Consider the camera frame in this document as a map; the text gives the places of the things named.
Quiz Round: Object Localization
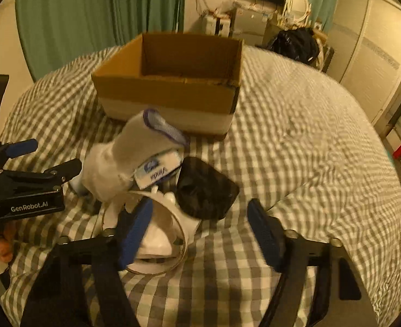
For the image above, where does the white sock purple trim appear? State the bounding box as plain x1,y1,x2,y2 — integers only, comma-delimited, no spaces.
81,109,187,202

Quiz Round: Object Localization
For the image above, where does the white tape roll ring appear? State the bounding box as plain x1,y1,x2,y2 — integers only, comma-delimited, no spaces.
101,190,201,275

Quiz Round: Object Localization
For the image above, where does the black sunglasses case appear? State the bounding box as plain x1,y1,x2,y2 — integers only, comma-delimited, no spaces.
175,156,240,221

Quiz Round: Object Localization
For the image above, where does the person's left hand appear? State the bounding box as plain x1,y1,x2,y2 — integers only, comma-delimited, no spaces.
0,222,17,264

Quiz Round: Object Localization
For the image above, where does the green curtain left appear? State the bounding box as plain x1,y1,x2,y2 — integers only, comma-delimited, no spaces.
15,0,183,80

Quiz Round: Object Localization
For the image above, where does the blue tissue packet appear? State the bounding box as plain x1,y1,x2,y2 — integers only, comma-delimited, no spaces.
134,150,183,190

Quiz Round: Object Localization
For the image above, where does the open cardboard box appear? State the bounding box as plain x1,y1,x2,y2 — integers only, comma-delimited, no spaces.
91,32,243,139

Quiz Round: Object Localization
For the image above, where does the white suitcase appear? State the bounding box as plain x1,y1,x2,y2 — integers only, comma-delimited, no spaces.
202,14,231,38

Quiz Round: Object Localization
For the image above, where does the black backpack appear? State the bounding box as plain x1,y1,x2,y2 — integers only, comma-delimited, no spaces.
268,27,320,65

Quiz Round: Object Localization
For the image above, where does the white louvered wardrobe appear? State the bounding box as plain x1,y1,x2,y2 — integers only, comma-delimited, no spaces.
327,0,401,124

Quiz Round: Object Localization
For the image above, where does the small grey fridge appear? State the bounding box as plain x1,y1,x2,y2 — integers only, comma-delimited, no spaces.
232,7,269,46

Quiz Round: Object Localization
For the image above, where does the white oval mirror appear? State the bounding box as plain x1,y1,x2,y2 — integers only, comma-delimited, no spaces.
284,0,312,28

